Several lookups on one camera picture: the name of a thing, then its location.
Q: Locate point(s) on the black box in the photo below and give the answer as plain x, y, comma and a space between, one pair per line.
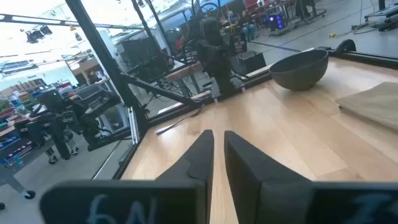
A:
250, 62

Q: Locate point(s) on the black ceiling lamp cluster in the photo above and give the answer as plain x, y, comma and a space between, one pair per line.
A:
37, 34

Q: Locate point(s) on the computer case with blue lights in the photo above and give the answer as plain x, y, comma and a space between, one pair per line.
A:
277, 21

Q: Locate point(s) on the shelves with colourful goods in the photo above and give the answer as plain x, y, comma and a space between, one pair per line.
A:
12, 112

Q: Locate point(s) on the black robot workstation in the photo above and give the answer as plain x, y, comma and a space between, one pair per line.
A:
77, 115

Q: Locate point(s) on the black table edge frame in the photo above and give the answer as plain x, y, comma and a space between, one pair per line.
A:
367, 57

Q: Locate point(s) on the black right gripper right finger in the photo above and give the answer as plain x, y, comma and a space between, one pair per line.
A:
267, 199

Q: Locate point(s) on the beige cloth placemat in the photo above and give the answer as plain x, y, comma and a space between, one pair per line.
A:
373, 104

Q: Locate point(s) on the dark grey bowl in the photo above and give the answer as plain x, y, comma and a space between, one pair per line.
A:
298, 70

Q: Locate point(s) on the black frame brace bar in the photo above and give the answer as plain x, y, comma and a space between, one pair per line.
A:
158, 90

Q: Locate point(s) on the wooden workbench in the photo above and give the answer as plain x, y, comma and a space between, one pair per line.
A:
183, 71

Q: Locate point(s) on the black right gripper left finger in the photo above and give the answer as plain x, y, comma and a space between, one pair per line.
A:
174, 199

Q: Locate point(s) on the black overhead frame beam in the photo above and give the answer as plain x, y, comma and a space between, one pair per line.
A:
46, 21

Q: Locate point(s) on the black caster wheel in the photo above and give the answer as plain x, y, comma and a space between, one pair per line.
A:
345, 46

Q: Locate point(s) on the yellow floor plug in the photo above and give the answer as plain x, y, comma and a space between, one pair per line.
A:
333, 35

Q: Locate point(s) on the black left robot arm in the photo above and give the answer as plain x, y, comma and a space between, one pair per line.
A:
217, 59

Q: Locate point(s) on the black slanted frame post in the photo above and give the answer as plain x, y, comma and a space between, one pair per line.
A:
102, 56

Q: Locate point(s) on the person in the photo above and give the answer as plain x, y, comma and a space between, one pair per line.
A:
247, 26

